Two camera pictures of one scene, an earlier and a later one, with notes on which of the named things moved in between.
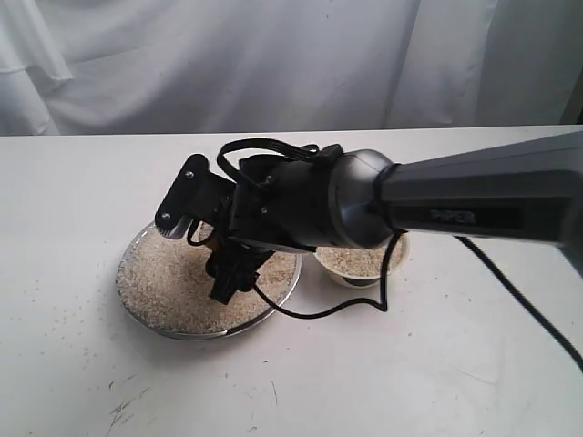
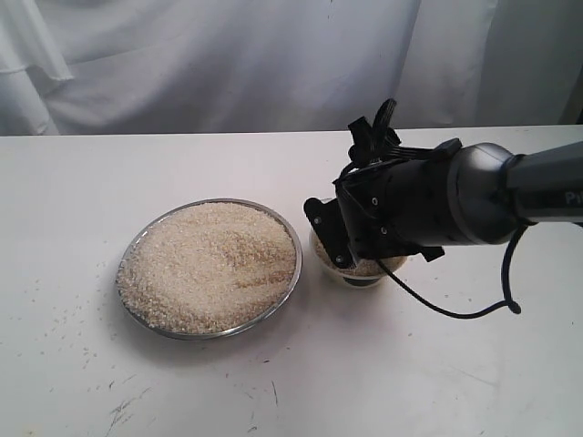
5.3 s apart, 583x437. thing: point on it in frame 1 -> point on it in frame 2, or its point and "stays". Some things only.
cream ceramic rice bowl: x=362 y=267 stays
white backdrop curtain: x=77 y=67 stays
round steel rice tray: x=163 y=282 stays
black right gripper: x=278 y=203 -> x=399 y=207
